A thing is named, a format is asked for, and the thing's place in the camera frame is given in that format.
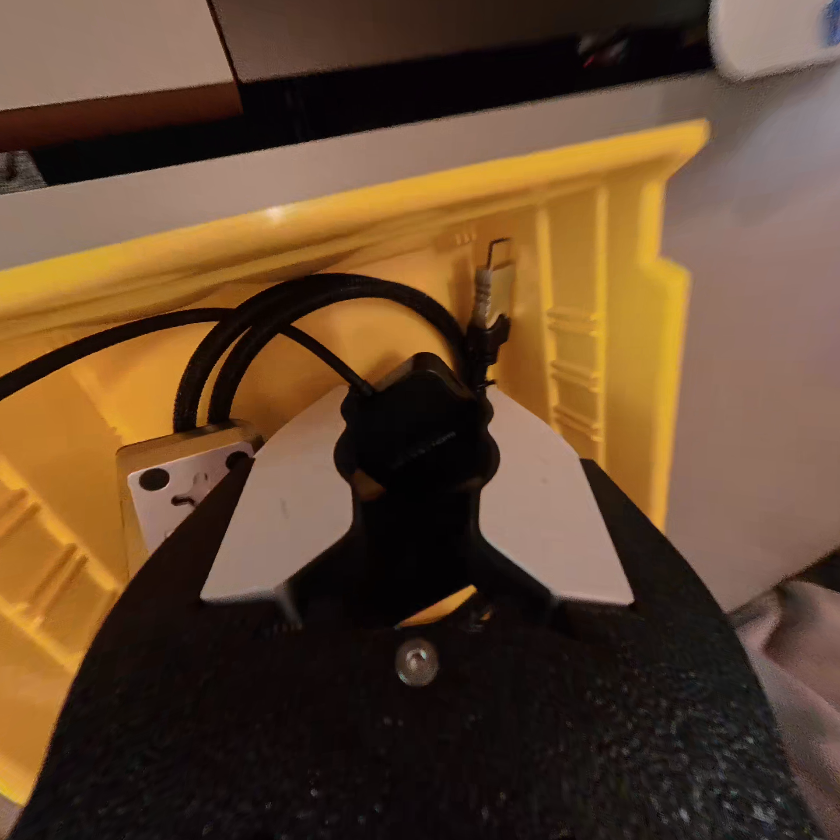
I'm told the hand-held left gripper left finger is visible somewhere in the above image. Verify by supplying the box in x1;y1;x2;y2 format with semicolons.
200;386;368;605

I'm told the black braided cable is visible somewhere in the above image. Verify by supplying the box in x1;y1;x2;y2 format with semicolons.
172;272;475;435

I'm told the grey cloth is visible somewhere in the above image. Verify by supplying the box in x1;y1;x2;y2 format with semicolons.
728;577;840;834

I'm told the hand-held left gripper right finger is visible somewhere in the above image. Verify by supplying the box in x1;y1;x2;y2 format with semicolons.
478;387;635;606

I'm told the white and brown board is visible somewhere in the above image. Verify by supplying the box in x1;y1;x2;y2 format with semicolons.
0;0;245;153

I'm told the yellow plastic bin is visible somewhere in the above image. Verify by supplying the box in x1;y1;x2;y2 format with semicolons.
0;118;711;807

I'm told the white rounded plastic object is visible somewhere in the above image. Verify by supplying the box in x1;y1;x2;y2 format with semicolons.
710;0;840;82

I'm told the white power adapter block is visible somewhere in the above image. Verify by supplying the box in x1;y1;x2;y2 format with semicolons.
116;419;265;560

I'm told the silver cable plug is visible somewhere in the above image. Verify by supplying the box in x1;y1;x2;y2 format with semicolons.
467;238;517;388

